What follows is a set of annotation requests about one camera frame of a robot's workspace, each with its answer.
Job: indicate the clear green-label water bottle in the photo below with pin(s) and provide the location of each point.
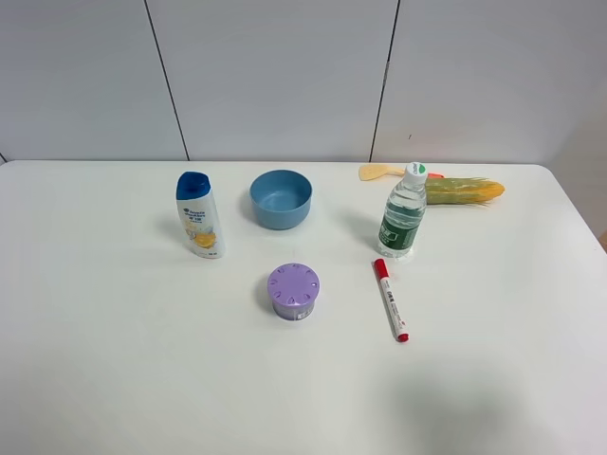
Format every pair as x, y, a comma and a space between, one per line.
404, 211

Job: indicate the blue plastic bowl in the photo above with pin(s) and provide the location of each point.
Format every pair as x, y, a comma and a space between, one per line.
281, 199

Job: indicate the purple air freshener jar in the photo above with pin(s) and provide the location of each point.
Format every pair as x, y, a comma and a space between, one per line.
293, 289

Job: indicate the yellow orange rice spatula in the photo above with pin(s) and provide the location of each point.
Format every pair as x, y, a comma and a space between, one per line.
374, 171

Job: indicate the white blue shampoo bottle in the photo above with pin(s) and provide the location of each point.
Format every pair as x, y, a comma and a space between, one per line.
198, 215

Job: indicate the red white marker pen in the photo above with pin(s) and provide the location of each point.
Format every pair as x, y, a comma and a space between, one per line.
398, 325

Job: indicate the toy corn cob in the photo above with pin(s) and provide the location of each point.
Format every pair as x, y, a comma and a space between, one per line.
462, 191

